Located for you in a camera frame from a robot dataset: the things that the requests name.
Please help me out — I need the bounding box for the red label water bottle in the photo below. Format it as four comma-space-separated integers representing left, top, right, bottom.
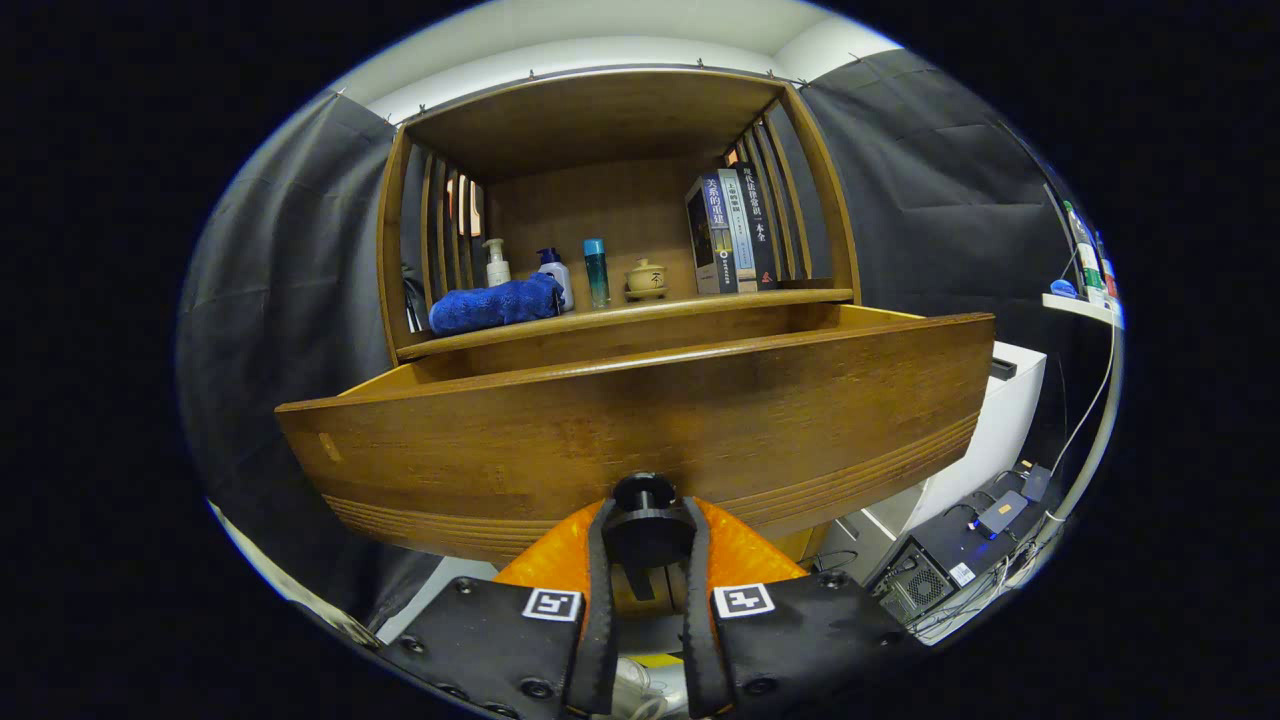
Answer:
1093, 230, 1121, 301

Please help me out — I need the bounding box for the white side table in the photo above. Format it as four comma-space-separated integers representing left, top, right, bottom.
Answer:
990, 290, 1128, 601

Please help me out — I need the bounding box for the white spine book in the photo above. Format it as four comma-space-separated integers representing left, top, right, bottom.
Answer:
718, 168, 759, 293

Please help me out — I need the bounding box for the wooden drawer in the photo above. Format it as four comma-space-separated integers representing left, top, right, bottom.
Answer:
275, 303, 996, 606

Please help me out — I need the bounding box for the blue cap lotion bottle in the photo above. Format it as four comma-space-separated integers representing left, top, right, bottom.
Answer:
536, 247, 575, 313

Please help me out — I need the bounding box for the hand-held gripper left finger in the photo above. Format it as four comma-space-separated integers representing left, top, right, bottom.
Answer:
375, 497, 621, 719

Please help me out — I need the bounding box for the beige lidded tea cup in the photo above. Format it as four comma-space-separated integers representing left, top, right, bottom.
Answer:
625, 258, 669, 301

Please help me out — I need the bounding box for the wooden cabinet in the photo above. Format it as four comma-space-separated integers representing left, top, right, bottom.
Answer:
377, 68, 863, 571

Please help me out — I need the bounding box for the wooden countertop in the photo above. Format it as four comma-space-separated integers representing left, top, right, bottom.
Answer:
398, 288, 856, 361

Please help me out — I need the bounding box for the teal bottle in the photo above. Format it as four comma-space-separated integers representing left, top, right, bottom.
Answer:
584, 238, 611, 309

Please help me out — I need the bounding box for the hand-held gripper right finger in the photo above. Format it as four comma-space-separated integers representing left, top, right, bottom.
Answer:
682, 497, 926, 719

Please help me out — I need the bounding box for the black power adapter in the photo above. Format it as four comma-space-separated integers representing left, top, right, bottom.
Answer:
975, 490, 1031, 539

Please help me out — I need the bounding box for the blue spine book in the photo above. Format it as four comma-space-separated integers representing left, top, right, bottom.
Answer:
686, 172, 739, 295

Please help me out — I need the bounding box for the green label water bottle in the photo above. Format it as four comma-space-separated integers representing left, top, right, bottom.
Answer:
1062, 200, 1106, 306

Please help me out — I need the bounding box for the blue towel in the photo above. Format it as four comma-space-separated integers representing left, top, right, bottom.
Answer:
429, 272, 566, 337

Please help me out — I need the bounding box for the black computer case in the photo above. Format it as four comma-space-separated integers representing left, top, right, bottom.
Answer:
865, 535, 961, 626

